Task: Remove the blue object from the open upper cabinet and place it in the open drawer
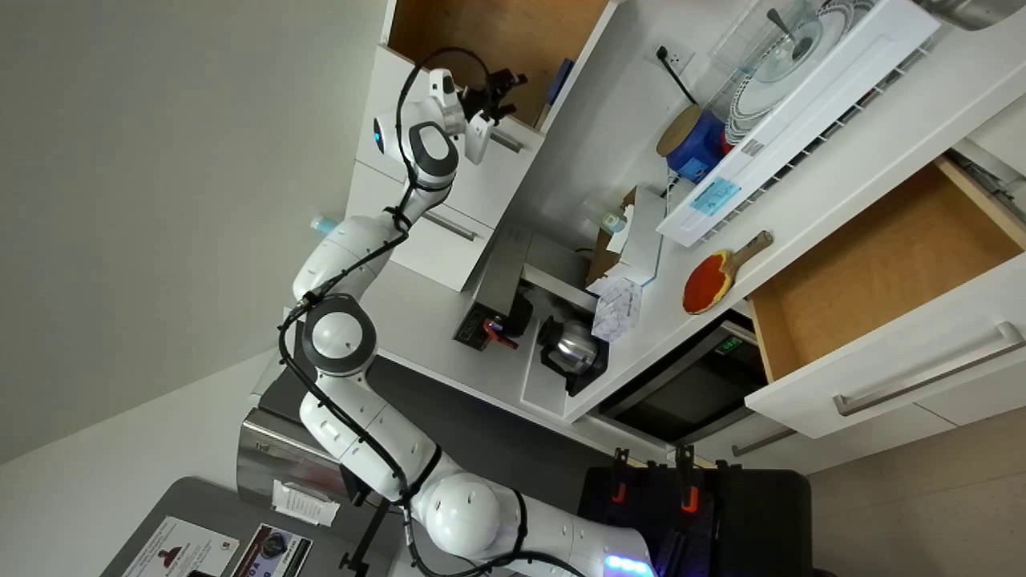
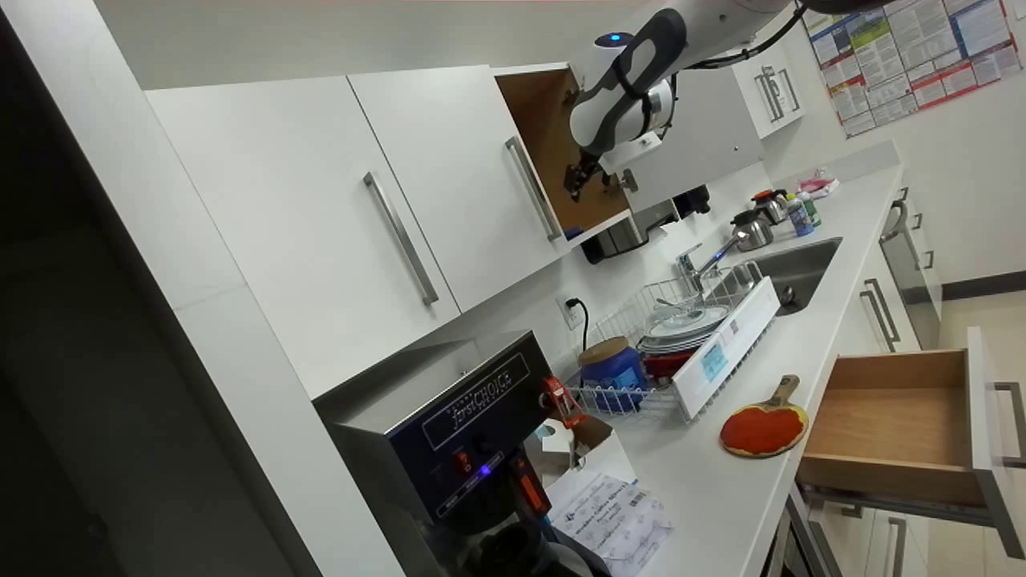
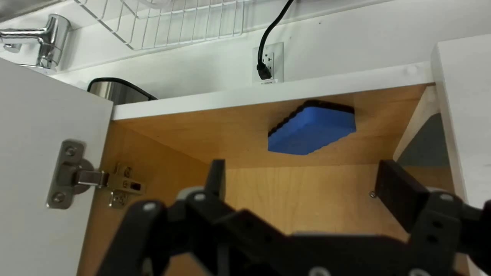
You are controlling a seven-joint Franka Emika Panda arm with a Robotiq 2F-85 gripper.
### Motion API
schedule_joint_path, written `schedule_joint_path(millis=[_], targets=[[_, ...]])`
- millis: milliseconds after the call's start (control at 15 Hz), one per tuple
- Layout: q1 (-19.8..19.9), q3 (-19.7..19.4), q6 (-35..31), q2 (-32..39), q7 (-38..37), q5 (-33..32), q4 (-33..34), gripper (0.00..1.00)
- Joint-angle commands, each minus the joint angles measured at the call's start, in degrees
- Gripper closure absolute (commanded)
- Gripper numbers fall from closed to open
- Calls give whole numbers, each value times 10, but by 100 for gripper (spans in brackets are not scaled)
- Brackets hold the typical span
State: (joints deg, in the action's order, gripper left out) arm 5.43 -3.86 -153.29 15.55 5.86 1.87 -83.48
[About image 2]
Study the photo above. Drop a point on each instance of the open white wooden drawer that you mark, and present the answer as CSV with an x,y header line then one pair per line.
x,y
886,411

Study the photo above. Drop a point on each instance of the colourful wall poster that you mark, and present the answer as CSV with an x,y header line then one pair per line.
x,y
917,51

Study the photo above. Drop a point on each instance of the white drainboard with blue label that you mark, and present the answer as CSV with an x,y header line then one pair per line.
x,y
727,352

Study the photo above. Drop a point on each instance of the steel pot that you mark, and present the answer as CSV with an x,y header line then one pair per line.
x,y
751,229

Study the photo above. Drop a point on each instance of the stainless steel sink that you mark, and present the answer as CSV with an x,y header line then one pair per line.
x,y
803,273

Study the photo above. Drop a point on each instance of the blue cup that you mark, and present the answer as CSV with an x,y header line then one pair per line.
x,y
803,216

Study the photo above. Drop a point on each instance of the blue container with cork lid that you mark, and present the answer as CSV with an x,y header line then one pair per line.
x,y
615,374

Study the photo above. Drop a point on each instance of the white base cabinet doors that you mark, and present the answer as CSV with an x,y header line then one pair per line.
x,y
869,309

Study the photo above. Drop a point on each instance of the black towel dispenser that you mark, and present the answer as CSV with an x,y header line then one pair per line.
x,y
615,240

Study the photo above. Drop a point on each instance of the white lower drawer front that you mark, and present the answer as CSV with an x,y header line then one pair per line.
x,y
868,540

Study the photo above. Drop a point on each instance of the red bowl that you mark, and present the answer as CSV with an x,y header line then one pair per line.
x,y
666,366

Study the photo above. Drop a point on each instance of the pink cloth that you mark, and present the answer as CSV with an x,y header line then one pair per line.
x,y
819,185

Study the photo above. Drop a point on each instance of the stacked white plates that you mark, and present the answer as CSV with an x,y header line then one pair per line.
x,y
685,325

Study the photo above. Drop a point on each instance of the glass coffee pot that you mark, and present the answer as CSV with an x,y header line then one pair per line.
x,y
515,550

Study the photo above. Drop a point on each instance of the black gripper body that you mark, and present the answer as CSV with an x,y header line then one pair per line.
x,y
586,172

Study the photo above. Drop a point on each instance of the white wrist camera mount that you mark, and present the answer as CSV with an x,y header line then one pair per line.
x,y
639,148

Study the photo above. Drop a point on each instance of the closed white cabinet door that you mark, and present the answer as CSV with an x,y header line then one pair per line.
x,y
449,179
277,213

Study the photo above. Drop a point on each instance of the open white cabinet door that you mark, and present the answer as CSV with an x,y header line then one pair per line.
x,y
706,130

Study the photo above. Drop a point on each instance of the black steel coffee machine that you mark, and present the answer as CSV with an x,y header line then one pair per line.
x,y
459,428

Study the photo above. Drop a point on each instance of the printed paper sheets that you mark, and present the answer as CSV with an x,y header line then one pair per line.
x,y
615,524

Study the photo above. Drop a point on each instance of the chrome faucet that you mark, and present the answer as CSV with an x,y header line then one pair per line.
x,y
713,262

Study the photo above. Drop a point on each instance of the stainless steel appliance front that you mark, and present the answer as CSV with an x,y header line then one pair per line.
x,y
913,267

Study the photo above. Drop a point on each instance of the tall dark cabinet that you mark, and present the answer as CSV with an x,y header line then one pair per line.
x,y
84,374

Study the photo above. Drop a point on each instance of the red ping pong paddle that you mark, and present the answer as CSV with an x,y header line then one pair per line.
x,y
761,429

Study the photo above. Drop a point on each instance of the small black box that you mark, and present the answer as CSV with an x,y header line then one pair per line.
x,y
695,199

